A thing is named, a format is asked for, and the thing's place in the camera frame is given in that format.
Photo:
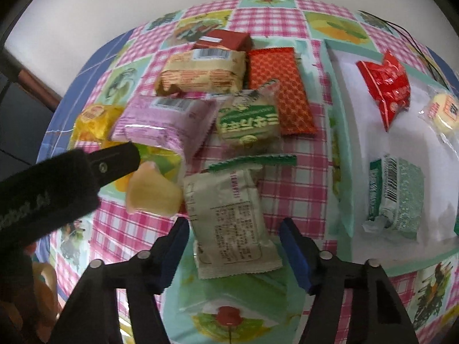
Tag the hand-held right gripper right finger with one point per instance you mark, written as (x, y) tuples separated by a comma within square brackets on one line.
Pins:
[(297, 256)]

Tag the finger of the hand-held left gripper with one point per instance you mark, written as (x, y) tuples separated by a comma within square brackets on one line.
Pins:
[(114, 165)]

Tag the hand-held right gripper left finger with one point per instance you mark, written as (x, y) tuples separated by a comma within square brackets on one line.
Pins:
[(172, 256)]

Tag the yellow snack packet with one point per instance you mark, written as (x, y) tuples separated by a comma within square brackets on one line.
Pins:
[(93, 123)]

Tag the yellow jelly cup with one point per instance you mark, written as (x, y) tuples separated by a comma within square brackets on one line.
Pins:
[(154, 195)]

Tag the grey-beige snack packet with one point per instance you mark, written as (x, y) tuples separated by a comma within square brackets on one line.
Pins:
[(229, 222)]

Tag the green and white snack packet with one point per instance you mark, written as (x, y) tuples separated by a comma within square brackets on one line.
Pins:
[(394, 197)]

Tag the beige barcode snack packet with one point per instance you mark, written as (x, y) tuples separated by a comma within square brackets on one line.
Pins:
[(202, 73)]

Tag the white tray with teal rim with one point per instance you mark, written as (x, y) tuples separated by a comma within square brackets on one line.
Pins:
[(358, 143)]

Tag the green biscuit box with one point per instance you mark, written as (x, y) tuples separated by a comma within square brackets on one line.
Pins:
[(456, 225)]

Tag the red snack packet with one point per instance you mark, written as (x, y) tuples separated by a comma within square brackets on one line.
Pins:
[(389, 86)]

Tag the clear packet with white bun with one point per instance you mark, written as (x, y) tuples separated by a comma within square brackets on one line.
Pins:
[(444, 113)]

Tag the person's left hand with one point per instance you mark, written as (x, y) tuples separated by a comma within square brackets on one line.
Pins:
[(53, 301)]

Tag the yellow-green snack packet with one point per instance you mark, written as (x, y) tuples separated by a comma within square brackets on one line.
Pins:
[(161, 159)]

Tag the pink checked printed tablecloth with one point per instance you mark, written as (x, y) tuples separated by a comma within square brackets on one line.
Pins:
[(118, 222)]

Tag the pink snack packet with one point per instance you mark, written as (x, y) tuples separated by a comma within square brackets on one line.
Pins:
[(165, 123)]

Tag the dark cabinet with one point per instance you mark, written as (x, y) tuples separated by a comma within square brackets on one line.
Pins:
[(18, 114)]

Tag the green and beige snack packet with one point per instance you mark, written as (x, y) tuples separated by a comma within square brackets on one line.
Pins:
[(249, 120)]

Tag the dark red snack box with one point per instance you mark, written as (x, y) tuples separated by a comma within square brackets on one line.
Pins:
[(222, 41)]

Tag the orange-red patterned snack packet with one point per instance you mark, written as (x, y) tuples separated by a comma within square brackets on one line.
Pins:
[(279, 91)]

